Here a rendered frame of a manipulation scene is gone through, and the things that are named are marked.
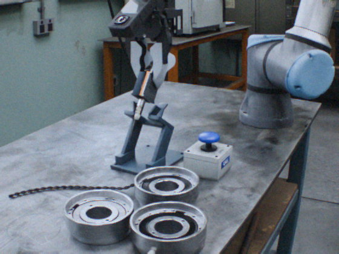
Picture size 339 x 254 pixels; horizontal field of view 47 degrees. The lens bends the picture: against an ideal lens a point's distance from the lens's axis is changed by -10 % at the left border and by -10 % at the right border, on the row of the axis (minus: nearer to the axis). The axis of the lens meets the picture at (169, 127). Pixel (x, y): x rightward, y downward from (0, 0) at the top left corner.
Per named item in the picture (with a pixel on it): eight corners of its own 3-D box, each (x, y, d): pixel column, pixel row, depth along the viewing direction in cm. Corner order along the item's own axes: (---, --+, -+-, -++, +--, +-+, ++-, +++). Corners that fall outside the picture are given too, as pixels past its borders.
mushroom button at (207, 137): (213, 164, 77) (214, 138, 75) (194, 160, 79) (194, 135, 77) (222, 156, 80) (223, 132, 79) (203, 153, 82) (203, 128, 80)
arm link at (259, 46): (275, 77, 113) (276, 29, 108) (302, 88, 101) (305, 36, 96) (238, 79, 109) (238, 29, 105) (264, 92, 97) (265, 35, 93)
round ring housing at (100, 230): (54, 236, 58) (49, 213, 57) (89, 205, 67) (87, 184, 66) (114, 255, 54) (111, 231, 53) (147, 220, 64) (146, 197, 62)
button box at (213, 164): (217, 181, 76) (218, 156, 74) (183, 173, 79) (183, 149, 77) (233, 164, 82) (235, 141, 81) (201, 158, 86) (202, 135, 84)
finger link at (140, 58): (158, 82, 85) (161, 37, 81) (140, 88, 80) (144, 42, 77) (145, 78, 86) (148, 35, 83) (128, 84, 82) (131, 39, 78)
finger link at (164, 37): (175, 63, 76) (169, 16, 74) (170, 64, 75) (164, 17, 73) (153, 63, 79) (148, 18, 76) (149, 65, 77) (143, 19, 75)
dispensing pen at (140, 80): (116, 138, 76) (144, 54, 79) (128, 144, 80) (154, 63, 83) (126, 140, 75) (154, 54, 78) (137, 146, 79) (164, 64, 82)
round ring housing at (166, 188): (209, 195, 71) (210, 173, 70) (180, 223, 63) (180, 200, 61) (155, 182, 76) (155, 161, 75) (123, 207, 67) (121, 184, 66)
